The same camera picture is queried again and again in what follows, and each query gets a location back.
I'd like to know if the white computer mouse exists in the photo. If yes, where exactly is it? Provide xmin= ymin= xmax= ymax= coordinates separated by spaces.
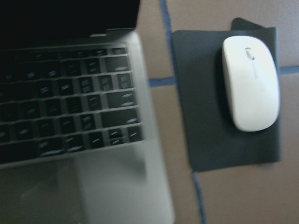
xmin=222 ymin=35 xmax=280 ymax=132

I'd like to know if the black mouse pad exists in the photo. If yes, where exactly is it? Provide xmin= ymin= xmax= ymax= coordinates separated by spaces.
xmin=171 ymin=18 xmax=281 ymax=172

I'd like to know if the grey laptop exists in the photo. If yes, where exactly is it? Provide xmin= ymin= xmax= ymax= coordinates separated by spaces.
xmin=0 ymin=0 xmax=175 ymax=224

